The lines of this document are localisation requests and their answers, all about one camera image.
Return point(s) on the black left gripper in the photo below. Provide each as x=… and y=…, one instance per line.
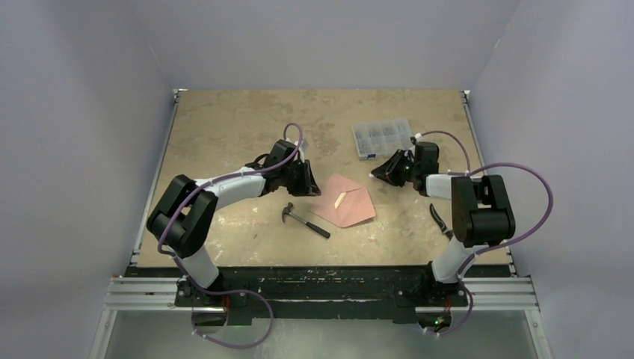
x=307, y=185

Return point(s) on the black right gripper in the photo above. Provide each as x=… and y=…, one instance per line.
x=388, y=171

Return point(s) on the black handled hammer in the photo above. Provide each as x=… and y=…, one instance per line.
x=287, y=212

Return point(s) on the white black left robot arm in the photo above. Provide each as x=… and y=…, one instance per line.
x=182, y=218

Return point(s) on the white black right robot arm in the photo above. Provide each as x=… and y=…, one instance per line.
x=481, y=216

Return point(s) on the clear plastic screw organizer box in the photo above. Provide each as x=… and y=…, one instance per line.
x=379, y=139

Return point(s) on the black handled pliers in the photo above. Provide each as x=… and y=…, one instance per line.
x=440, y=222

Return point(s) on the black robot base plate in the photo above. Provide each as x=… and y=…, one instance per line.
x=308, y=292

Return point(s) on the aluminium frame rail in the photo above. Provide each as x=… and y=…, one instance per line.
x=214, y=131

